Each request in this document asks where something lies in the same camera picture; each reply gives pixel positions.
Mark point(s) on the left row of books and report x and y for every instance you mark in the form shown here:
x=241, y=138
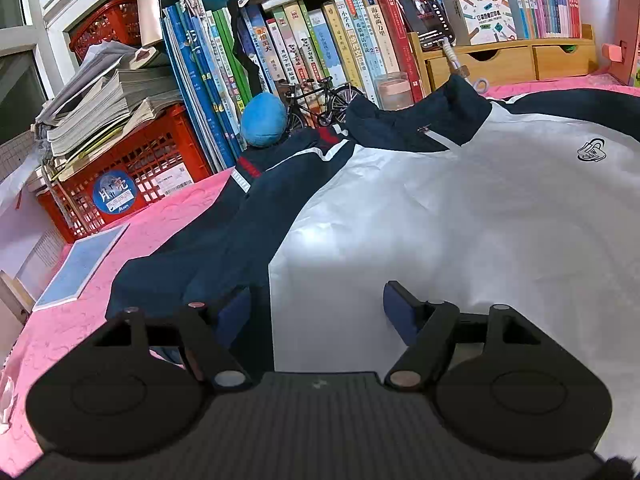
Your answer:
x=213, y=84

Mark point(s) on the miniature bicycle model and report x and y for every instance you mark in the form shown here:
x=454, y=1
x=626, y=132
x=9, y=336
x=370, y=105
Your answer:
x=316, y=103

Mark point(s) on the blue notebook on table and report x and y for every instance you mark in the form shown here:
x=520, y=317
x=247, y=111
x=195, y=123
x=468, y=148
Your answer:
x=81, y=263

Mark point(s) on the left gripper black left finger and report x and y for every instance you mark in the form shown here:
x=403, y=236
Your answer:
x=207, y=334

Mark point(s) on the white and navy jacket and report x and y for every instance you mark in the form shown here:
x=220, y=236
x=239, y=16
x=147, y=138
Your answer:
x=531, y=201

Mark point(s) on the white patterned box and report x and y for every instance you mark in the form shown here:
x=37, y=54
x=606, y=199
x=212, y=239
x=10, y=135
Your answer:
x=477, y=22

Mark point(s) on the stack of papers and books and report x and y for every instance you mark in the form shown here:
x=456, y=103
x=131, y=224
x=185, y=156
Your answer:
x=117, y=90

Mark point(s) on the row of colourful books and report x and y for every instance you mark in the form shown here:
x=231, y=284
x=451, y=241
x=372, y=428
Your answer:
x=394, y=52

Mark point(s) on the red plastic crate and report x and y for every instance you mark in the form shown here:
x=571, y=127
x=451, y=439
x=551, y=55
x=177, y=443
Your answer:
x=151, y=163

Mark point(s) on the blue ball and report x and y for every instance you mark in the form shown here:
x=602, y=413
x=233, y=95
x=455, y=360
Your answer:
x=264, y=120

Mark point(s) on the pink toy house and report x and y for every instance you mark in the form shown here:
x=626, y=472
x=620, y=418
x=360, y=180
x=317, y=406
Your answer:
x=623, y=51

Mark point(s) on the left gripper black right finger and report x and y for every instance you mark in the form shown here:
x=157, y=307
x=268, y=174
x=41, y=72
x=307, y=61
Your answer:
x=426, y=329

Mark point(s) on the smartphone with lit screen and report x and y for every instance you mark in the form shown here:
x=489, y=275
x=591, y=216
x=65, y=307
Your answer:
x=427, y=19

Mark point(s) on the wooden drawer organizer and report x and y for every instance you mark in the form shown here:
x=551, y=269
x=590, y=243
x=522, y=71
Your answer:
x=510, y=62

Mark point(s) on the pink lidded cup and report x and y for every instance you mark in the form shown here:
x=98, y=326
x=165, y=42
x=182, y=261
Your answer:
x=394, y=91

